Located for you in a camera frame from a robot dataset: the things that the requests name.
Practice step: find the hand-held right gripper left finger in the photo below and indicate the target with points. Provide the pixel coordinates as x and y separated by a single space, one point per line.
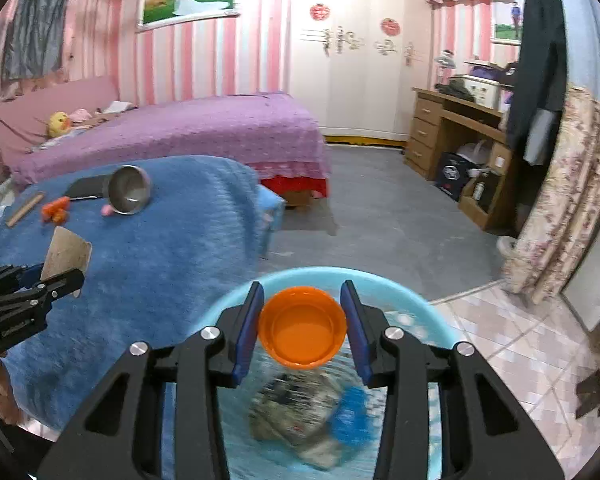
247 330

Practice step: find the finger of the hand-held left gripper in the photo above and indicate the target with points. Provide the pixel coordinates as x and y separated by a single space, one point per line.
10 279
62 286

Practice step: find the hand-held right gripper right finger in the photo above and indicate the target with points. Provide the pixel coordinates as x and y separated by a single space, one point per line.
357 330

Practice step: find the orange plastic bowl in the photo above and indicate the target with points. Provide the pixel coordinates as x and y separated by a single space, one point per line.
300 335

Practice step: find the light blue plastic basket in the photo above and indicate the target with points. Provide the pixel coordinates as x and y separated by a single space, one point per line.
410 305

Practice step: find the blue mesh sponge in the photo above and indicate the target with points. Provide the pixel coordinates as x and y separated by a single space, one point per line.
350 417

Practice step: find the patterned woven cloth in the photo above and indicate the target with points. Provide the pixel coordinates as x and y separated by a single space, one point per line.
290 410

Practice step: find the person's left hand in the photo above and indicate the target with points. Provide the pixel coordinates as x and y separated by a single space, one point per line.
7 395

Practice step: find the small orange carrot chunk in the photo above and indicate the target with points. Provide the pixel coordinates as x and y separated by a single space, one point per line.
60 216

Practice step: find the wooden ruler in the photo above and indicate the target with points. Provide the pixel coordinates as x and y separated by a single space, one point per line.
25 209

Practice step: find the orange carrot piece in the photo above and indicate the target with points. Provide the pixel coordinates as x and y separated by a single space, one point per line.
55 205

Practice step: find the small pink object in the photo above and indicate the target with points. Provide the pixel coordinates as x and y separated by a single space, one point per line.
107 210

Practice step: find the black flat case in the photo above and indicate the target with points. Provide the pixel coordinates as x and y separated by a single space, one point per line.
82 187

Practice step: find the metal bowl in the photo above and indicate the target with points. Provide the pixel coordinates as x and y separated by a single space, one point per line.
130 190

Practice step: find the pink covered sofa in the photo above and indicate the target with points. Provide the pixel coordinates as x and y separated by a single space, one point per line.
20 120

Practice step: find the yellow duck plush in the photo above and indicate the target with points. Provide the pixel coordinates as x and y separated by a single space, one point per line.
59 124

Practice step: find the white stand base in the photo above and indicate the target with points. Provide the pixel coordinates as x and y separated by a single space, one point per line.
507 247

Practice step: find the pink toy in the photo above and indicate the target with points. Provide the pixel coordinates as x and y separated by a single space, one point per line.
80 115

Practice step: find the black box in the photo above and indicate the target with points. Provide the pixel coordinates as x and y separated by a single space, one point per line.
452 175

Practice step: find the white cloth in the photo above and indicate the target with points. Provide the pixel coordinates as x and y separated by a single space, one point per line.
117 107

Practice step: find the purple dotted bed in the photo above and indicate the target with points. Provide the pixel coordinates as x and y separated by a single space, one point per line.
205 130

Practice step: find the white fan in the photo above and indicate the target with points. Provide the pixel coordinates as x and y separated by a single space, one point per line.
475 152

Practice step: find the wooden desk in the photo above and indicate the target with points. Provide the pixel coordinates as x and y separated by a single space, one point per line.
425 125

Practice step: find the white wardrobe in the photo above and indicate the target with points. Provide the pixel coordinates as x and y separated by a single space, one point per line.
360 95

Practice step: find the floral curtain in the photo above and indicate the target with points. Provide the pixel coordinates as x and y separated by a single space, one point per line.
565 185

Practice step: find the grey hanging cloth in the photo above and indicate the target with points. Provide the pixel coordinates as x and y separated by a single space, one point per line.
35 25

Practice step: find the dark clothes pile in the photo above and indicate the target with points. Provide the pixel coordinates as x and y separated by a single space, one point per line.
455 92

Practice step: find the grey hanging garment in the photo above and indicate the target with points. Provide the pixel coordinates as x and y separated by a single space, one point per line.
539 137

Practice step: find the white storage box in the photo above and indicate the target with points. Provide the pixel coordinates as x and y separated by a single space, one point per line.
480 91

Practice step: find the red round wardrobe decoration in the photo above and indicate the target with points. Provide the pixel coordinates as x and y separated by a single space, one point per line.
319 13
389 26

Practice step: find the dark hanging jacket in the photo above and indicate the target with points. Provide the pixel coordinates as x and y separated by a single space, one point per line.
540 60

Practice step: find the small framed wall picture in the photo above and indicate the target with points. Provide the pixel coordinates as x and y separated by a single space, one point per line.
505 25

